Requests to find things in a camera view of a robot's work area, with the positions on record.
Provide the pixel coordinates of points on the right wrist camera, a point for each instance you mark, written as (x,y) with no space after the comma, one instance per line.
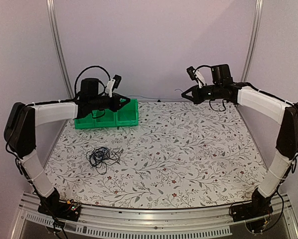
(191,72)

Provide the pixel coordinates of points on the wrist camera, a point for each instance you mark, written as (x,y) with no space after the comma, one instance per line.
(191,72)
(112,84)

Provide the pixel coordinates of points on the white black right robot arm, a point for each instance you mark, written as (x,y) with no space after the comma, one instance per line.
(273,125)

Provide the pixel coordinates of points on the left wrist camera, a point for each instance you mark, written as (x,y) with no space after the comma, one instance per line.
(112,84)

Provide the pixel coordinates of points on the aluminium front frame rail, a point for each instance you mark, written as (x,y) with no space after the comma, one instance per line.
(97,222)

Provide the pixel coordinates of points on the aluminium back left post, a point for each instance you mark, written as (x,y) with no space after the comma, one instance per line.
(58,47)

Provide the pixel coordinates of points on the floral patterned table mat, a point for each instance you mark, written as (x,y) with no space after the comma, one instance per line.
(180,155)

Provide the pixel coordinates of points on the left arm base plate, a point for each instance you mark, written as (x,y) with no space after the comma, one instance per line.
(68,210)

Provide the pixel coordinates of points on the aluminium post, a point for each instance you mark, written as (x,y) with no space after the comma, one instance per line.
(253,39)
(58,47)

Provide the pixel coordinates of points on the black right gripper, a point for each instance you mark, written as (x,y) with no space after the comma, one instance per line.
(196,98)

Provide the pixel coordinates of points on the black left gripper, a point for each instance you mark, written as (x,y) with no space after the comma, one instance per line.
(116,105)

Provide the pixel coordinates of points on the green bin middle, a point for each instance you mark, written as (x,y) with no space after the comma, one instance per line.
(105,118)

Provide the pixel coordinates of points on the green bin right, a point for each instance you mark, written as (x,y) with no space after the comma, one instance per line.
(128,115)

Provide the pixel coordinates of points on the aluminium back right post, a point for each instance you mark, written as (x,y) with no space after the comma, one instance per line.
(253,39)

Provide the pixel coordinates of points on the green bin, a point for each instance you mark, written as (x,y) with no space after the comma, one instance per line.
(84,123)
(128,115)
(105,118)

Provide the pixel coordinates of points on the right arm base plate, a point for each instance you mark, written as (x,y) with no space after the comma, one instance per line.
(256,220)

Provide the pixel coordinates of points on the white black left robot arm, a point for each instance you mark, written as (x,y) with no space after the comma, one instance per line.
(21,129)

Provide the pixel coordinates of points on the green bin left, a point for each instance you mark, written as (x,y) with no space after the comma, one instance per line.
(84,123)

